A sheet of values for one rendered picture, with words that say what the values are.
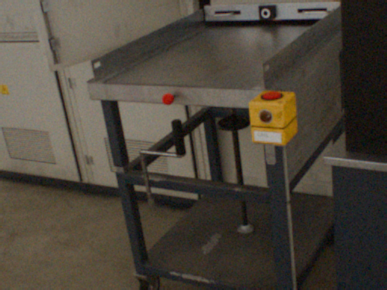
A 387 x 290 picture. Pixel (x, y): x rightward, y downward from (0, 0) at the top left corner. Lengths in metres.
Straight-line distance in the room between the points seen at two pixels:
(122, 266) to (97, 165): 0.68
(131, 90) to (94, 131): 1.12
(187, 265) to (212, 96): 0.69
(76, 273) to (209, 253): 0.62
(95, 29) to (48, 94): 0.84
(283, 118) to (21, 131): 2.12
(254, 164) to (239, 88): 0.94
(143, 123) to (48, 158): 0.70
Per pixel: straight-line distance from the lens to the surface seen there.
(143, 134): 2.66
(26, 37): 2.94
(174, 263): 2.06
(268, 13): 2.21
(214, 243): 2.13
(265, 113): 1.26
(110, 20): 2.19
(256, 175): 2.47
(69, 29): 2.11
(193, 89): 1.61
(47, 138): 3.08
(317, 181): 2.38
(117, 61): 1.89
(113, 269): 2.41
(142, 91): 1.71
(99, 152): 2.87
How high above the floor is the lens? 1.32
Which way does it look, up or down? 23 degrees down
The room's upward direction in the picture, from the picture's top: 8 degrees counter-clockwise
